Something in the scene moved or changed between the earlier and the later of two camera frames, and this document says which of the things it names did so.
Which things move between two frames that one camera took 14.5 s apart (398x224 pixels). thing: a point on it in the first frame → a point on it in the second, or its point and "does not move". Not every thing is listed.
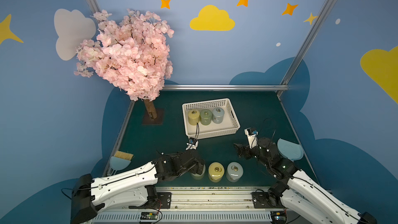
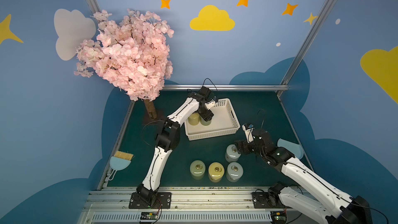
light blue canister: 217,115 → 231,154
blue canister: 234,171 does not move
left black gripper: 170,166 → 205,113
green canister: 198,176 does not move
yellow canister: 216,170 does not move
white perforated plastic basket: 230,124 does not move
